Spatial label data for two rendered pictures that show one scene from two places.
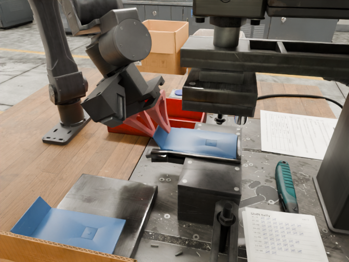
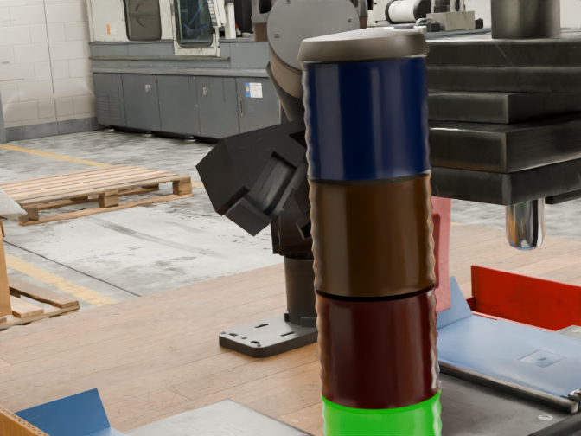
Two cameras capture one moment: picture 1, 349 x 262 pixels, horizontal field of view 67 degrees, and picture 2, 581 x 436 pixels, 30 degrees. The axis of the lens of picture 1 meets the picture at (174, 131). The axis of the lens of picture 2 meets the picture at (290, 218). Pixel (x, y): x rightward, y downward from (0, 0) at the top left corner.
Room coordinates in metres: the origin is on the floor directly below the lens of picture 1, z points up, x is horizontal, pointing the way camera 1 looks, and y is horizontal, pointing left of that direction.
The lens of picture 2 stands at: (-0.14, -0.36, 1.21)
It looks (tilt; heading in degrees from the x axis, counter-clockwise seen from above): 11 degrees down; 41
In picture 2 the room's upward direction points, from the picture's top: 4 degrees counter-clockwise
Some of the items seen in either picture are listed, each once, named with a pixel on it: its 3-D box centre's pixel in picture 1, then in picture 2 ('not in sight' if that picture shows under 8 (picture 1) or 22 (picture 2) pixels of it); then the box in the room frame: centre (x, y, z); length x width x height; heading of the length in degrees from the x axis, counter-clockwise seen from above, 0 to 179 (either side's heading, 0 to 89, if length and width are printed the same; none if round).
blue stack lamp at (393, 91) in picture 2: not in sight; (366, 114); (0.12, -0.17, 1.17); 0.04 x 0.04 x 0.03
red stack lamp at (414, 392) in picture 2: not in sight; (377, 336); (0.12, -0.17, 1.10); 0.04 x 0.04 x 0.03
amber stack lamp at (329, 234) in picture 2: not in sight; (372, 227); (0.12, -0.17, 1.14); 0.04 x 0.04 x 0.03
